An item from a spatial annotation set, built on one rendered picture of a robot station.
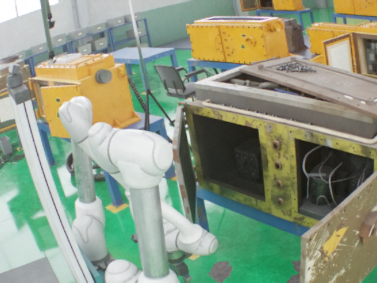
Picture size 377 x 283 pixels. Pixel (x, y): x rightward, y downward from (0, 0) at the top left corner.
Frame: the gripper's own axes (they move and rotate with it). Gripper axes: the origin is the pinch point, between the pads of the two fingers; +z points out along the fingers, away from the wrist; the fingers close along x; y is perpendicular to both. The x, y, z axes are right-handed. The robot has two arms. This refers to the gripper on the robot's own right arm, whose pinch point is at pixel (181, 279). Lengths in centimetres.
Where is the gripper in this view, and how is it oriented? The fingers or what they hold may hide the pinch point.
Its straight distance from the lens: 212.1
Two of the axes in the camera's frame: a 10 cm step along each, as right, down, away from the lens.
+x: 4.9, 2.5, -8.3
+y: -8.5, 3.4, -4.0
